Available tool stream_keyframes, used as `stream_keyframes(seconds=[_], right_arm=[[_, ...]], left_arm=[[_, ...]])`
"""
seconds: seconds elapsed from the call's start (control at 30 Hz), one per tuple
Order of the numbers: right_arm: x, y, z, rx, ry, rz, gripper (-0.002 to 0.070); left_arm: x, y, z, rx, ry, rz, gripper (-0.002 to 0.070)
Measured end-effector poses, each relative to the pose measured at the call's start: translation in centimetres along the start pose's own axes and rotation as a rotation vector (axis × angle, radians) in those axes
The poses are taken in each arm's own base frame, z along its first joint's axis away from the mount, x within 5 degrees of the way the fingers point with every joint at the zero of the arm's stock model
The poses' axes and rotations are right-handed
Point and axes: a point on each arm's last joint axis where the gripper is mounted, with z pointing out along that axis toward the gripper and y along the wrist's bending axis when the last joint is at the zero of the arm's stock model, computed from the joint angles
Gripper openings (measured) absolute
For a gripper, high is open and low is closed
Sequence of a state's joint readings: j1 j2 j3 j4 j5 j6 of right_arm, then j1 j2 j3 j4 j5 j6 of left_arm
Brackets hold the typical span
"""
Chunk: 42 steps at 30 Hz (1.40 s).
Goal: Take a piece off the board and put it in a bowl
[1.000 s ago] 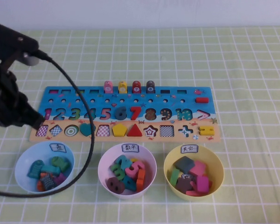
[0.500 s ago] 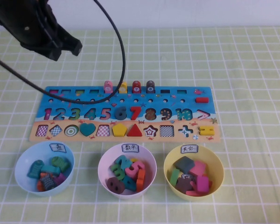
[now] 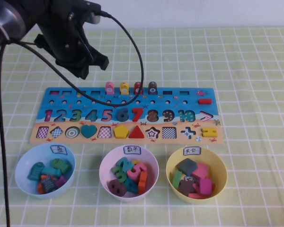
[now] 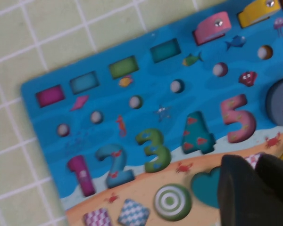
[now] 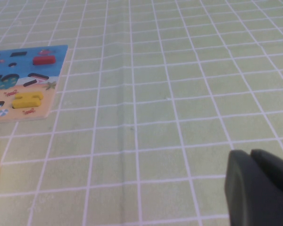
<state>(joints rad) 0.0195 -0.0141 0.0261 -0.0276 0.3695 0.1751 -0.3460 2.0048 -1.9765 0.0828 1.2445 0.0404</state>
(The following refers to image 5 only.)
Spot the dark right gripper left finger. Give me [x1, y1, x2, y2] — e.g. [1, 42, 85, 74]
[224, 149, 283, 226]

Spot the blue sea-themed wooden puzzle board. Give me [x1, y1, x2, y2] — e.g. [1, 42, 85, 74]
[0, 44, 69, 125]

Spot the red wooden minus block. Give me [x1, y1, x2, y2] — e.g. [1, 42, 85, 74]
[32, 55, 56, 65]

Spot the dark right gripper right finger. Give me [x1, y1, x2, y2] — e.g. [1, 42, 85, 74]
[250, 149, 283, 202]

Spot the green checked tablecloth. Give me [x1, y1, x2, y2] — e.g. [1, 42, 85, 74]
[0, 0, 283, 226]

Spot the yellow wooden equals sign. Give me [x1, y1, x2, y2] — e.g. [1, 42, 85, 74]
[11, 91, 44, 109]

